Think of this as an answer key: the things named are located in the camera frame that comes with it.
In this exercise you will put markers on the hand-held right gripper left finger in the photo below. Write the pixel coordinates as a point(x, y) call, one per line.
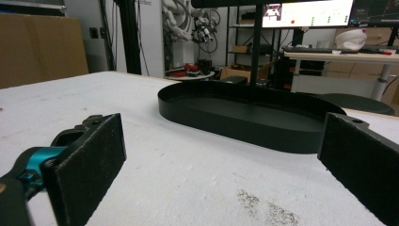
point(84, 169)

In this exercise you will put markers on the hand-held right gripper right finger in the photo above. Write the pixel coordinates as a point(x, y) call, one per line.
point(360, 163)

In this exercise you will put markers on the white desk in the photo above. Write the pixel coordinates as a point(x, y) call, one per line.
point(342, 67)

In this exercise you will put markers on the white cloth bundle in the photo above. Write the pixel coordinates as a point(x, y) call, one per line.
point(350, 40)

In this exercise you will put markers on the black keyboard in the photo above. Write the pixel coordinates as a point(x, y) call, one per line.
point(306, 49)

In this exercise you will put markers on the brown cardboard sheet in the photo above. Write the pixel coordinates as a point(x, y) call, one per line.
point(37, 48)

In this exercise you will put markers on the black oval tray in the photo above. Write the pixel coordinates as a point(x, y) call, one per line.
point(238, 116)

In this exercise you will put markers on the round white side table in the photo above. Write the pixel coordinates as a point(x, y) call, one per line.
point(191, 76)

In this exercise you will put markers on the dark computer monitor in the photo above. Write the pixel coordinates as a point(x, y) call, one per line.
point(375, 12)

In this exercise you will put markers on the cardboard box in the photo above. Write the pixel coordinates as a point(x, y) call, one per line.
point(236, 72)

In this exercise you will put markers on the black monitor stand pole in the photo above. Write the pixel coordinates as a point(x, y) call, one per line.
point(256, 44)

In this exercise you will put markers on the black metal shelf rack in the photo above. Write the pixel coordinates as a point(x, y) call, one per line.
point(243, 37)

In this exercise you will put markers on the black metal post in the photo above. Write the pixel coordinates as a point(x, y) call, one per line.
point(129, 36)

